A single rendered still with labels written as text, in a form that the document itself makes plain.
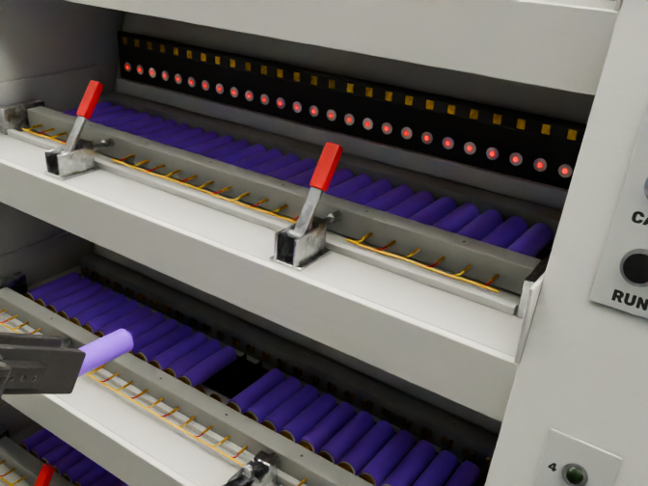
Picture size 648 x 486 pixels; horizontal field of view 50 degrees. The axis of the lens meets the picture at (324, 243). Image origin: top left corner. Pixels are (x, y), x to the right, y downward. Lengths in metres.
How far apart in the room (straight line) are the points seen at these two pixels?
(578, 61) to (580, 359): 0.16
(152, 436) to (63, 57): 0.44
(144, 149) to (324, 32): 0.26
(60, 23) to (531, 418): 0.65
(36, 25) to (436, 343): 0.58
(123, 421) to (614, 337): 0.44
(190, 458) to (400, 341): 0.25
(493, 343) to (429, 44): 0.19
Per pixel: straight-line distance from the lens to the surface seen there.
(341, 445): 0.62
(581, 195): 0.41
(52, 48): 0.86
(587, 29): 0.42
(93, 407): 0.70
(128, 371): 0.70
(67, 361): 0.50
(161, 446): 0.65
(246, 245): 0.54
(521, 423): 0.44
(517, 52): 0.43
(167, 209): 0.60
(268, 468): 0.59
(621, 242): 0.40
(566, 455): 0.44
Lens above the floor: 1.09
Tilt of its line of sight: 13 degrees down
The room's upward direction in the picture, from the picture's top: 12 degrees clockwise
